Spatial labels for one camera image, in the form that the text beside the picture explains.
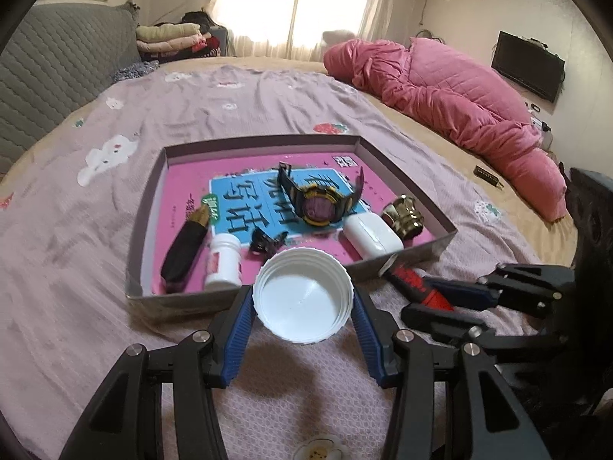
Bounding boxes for red and black packet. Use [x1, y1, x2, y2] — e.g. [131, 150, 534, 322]
[378, 255, 454, 312]

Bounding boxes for small white pill bottle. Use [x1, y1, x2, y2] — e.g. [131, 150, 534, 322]
[204, 233, 242, 292]

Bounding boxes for white bottle cap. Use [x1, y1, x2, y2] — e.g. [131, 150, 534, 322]
[252, 247, 354, 345]

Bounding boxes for white earbuds case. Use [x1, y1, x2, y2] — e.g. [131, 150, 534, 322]
[343, 212, 404, 260]

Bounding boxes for black and yellow wristwatch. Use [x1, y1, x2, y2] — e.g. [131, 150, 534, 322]
[277, 162, 365, 227]

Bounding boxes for black gold lipstick tube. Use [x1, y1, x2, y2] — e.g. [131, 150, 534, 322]
[161, 204, 211, 294]

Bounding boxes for small black hair clip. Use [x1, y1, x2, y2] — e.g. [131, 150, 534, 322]
[249, 227, 288, 258]

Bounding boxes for small black labelled box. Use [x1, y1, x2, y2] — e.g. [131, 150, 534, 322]
[473, 165, 504, 188]

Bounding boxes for shallow grey cardboard box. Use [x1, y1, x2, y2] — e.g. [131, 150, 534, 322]
[126, 134, 457, 320]

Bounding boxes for pink and blue book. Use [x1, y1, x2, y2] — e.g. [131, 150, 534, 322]
[148, 154, 440, 298]

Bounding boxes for purple patterned bedsheet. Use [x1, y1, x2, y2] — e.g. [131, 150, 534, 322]
[1, 67, 537, 459]

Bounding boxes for pink quilted duvet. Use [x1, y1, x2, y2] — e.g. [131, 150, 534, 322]
[323, 38, 566, 222]

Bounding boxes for black flat television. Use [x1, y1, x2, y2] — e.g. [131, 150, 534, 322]
[492, 31, 565, 103]

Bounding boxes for stack of folded clothes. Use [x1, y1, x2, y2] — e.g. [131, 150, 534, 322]
[136, 10, 229, 63]

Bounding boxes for grey quilted headboard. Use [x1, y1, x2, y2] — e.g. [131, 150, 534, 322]
[1, 0, 140, 174]

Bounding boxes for white sheer curtains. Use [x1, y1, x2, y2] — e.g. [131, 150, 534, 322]
[206, 0, 394, 61]

